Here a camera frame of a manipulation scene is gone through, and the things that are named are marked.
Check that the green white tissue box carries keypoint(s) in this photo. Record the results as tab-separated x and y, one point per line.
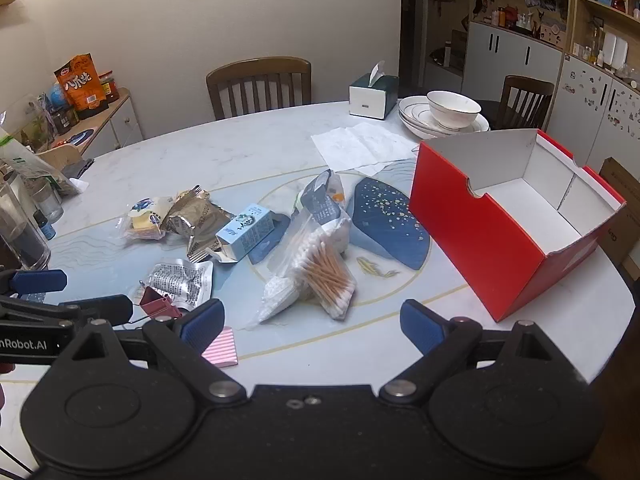
372	95

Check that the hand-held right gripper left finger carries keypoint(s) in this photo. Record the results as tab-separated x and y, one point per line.
202	322

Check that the green white food bag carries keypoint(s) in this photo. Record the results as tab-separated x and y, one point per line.
30	165

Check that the dark wooden chair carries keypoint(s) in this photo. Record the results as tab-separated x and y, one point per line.
525	102

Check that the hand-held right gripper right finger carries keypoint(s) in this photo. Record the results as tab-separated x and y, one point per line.
422	325

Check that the wooden wall cabinet unit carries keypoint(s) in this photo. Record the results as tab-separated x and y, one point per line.
515	55

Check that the brown cardboard box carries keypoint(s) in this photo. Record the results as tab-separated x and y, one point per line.
620	200

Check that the small light blue carton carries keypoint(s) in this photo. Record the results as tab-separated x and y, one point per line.
245	232

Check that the cotton swab pack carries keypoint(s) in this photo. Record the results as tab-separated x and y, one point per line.
320	270

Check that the white low side cabinet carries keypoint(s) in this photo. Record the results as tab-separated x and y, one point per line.
115	125

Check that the silver foil packet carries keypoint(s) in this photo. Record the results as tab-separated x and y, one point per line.
180	282

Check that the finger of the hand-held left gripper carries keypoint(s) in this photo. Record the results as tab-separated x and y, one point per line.
100	307
37	281

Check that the clear yellow cake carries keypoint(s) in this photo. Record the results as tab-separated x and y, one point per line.
142	220

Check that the gold foil snack packet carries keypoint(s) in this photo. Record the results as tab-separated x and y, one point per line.
192	217

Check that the brown wooden slatted chair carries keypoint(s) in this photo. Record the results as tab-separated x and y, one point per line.
260	87

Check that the blue grey tissue pack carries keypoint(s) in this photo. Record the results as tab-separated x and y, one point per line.
322	205

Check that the red lidded jar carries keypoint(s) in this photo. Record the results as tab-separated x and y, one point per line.
110	89

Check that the white ceramic plate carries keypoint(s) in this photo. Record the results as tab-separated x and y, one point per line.
412	110
425	134

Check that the small blue bottle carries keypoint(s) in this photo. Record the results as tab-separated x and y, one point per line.
46	227

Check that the red cardboard box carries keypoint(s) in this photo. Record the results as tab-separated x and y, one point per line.
475	240

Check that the white ceramic bowl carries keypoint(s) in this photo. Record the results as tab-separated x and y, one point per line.
452	107

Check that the tall glass jar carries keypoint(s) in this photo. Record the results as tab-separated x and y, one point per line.
22	235

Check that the orange snack bag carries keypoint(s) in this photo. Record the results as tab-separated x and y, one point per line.
82	82

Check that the white paper napkin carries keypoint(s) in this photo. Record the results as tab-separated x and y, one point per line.
355	145

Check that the pink binder clip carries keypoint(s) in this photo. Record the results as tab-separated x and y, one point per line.
157	302

